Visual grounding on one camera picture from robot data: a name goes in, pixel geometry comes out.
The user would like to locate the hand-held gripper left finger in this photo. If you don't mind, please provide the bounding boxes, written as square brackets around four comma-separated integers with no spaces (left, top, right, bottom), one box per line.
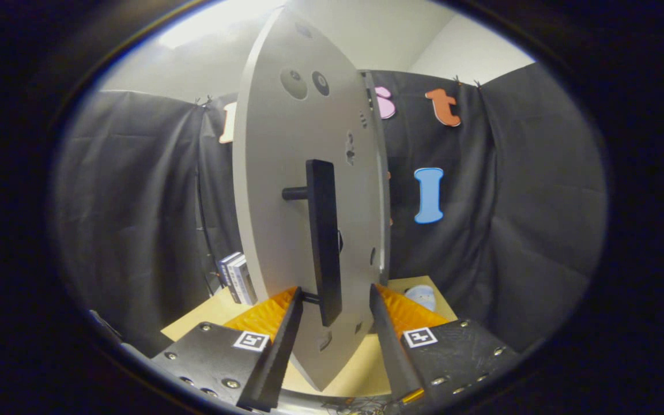
[149,286,305,413]

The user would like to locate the grey cabinet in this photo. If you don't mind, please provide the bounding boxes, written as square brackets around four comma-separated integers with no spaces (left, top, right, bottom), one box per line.
[360,69,392,287]

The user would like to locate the black door handle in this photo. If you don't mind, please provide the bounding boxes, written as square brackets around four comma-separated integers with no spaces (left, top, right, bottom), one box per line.
[282,159,343,327]

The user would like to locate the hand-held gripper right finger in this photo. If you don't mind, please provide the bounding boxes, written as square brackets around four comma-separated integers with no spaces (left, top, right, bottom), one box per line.
[369,282,522,404]

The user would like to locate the black backdrop cloth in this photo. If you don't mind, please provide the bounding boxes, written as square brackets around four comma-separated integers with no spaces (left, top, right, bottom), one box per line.
[52,62,608,358]

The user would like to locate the dark blue book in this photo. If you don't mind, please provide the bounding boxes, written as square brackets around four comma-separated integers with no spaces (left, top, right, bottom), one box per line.
[217,252,237,289]

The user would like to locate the white cabinet door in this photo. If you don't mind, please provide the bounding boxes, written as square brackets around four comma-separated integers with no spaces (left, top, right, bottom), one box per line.
[232,7,387,393]

